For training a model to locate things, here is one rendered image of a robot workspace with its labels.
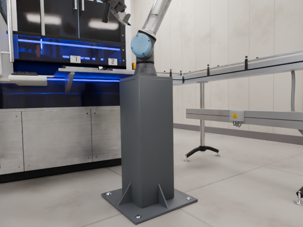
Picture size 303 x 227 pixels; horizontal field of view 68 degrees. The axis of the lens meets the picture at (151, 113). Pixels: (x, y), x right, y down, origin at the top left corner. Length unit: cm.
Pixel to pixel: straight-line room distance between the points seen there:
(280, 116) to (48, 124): 183
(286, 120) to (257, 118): 23
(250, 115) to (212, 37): 284
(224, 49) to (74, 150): 325
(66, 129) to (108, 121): 39
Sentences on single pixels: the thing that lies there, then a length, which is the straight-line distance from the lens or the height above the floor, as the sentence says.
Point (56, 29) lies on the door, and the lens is 219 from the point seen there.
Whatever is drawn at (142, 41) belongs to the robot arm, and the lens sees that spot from 129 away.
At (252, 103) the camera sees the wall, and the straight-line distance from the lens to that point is 404.
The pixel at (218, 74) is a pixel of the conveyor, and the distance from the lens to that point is 228.
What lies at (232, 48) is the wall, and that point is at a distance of 433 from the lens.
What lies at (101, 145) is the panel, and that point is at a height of 24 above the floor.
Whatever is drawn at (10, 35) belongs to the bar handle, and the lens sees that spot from 158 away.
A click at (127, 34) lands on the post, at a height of 130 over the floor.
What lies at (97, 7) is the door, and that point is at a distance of 233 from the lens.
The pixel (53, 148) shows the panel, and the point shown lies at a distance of 212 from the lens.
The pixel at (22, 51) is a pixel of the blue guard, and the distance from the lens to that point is 212.
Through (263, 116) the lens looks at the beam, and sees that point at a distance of 198.
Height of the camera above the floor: 64
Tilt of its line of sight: 3 degrees down
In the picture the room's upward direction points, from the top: 1 degrees counter-clockwise
